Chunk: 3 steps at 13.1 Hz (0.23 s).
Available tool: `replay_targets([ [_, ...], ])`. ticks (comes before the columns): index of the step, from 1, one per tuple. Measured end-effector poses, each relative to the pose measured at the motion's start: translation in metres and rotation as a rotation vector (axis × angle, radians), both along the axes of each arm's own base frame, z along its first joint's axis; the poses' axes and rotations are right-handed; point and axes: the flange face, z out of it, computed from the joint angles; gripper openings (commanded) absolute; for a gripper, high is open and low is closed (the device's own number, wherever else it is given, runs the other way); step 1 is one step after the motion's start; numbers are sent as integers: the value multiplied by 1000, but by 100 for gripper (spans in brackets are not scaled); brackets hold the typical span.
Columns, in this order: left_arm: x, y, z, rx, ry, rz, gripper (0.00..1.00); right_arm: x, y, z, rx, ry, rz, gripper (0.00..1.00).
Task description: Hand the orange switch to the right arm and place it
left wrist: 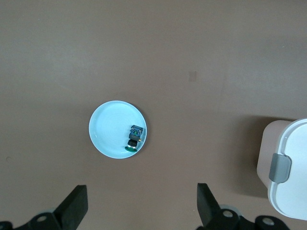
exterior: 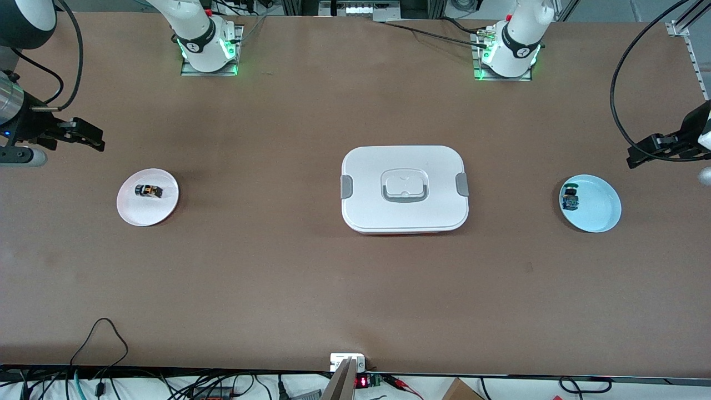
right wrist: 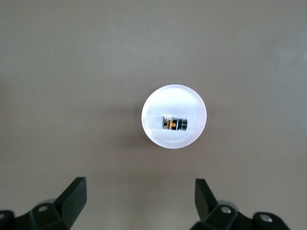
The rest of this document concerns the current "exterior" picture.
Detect light blue round plate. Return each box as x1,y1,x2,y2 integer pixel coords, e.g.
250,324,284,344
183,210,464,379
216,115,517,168
559,174,622,233

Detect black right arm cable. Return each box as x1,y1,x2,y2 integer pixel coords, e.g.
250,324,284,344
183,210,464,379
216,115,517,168
11,0,84,112

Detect black cable on table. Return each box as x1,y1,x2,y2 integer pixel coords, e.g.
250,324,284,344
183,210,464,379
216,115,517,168
378,21,490,48

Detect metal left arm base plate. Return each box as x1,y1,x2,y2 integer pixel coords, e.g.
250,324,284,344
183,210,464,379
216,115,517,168
472,31,533,82

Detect black cable loop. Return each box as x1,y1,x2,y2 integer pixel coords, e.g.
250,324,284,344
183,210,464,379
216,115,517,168
558,377,613,394

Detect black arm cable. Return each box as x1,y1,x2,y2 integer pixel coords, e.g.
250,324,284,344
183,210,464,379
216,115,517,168
610,0,711,163
11,0,84,112

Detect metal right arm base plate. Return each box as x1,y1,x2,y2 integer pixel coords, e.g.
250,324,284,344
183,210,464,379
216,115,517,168
181,25,244,77

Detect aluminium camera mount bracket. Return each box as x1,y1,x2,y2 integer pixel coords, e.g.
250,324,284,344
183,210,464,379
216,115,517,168
322,353,367,400

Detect thin black looped cable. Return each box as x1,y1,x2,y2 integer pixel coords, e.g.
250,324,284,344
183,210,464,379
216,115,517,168
69,318,129,370

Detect aluminium profile rail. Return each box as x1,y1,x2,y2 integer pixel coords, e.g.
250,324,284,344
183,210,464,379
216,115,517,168
665,0,711,103

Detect white power strip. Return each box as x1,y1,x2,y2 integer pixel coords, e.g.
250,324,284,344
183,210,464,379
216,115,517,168
319,0,402,17

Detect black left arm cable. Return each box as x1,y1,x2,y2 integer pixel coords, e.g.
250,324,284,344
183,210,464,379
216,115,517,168
610,0,711,163

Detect white lidded container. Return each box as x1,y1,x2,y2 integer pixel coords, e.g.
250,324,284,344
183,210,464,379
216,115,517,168
340,146,470,234

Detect pink round plate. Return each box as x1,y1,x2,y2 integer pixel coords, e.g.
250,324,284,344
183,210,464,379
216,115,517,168
117,168,180,227

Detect brown cardboard piece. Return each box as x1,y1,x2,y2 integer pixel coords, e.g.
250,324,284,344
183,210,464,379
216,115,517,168
442,378,484,400

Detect red clip wires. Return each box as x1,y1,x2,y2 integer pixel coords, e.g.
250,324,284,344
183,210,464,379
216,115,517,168
383,375,424,399

